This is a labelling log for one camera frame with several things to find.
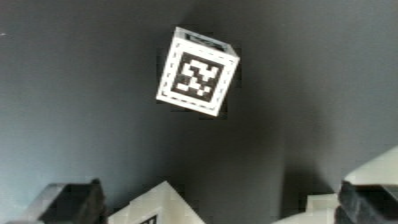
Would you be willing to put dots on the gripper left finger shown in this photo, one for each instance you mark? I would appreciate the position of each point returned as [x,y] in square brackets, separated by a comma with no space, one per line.
[69,204]

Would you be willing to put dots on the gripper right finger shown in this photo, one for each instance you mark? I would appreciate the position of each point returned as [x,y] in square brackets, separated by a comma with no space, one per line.
[369,204]

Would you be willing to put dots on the white chair back piece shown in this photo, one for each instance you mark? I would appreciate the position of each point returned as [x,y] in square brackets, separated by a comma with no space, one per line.
[159,207]

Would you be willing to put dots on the white chair leg tagged cube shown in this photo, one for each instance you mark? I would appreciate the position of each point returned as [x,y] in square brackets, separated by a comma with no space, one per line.
[198,72]

